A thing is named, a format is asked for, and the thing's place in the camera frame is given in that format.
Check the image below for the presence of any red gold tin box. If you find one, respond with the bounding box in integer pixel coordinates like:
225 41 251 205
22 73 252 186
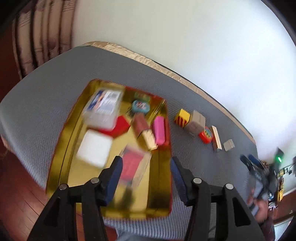
45 78 174 220

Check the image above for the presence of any white power adapter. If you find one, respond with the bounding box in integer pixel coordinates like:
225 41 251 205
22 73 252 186
76 130 113 168

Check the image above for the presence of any small gold lighter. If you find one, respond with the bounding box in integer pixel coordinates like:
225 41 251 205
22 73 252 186
130 112 159 152

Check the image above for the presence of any red wooden block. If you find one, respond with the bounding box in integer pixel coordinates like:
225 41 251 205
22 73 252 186
97 115 130 138

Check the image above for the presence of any teal cartoon keychain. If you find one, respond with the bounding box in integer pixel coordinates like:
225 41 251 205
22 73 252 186
132 100 150 114

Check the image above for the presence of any clear box with blue label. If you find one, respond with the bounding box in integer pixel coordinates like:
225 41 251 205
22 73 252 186
82 88 123 131

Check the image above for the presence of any yellow striped cube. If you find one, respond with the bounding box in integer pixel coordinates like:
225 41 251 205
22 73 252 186
174 109 191 128

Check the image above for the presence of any wooden rectangular block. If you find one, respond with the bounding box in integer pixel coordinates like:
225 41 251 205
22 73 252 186
210 126 222 151

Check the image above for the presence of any pink eraser block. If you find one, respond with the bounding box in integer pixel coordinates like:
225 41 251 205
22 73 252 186
152 116 166 146

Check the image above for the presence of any gold satin tablecloth edge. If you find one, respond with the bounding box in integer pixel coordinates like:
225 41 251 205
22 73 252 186
81 41 256 144

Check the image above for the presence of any beige patterned curtain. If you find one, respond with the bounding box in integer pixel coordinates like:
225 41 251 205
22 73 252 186
12 0 77 79

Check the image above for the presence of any brown cardboard box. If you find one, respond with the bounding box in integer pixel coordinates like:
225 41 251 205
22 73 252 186
184 110 206 136

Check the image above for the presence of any clear box with red card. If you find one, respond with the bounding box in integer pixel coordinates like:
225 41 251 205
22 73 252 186
119 145 152 189

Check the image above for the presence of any person right hand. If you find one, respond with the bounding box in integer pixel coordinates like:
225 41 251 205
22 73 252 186
247 188 268 223

